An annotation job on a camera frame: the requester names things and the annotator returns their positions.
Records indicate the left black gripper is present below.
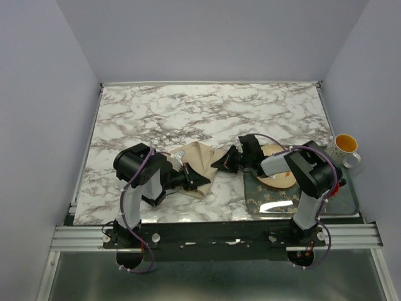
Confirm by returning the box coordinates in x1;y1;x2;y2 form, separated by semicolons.
164;162;211;191

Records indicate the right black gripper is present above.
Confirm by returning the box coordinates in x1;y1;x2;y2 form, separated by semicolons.
211;145;252;174

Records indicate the beige cloth napkin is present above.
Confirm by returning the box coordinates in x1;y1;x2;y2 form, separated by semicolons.
167;142;226;199

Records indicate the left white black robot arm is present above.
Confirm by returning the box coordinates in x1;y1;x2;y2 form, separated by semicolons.
113;143;211;248

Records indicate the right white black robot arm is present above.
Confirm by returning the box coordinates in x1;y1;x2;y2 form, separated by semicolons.
211;134;342;246

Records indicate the white floral mug yellow inside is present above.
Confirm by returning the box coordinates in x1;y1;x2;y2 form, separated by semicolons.
325;134;362;169

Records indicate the beige floral plate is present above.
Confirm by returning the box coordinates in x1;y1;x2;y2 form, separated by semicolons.
257;144;296;189

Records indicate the teal floral serving tray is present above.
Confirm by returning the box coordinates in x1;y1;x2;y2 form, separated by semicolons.
243;166;359;218

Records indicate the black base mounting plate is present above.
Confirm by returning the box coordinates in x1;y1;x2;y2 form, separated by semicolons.
102;220;331;274

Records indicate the red black cup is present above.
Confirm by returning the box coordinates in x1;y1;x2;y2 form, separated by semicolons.
330;178;347;197

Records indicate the aluminium frame rail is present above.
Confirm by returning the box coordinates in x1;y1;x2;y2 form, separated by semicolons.
50;224;383;253

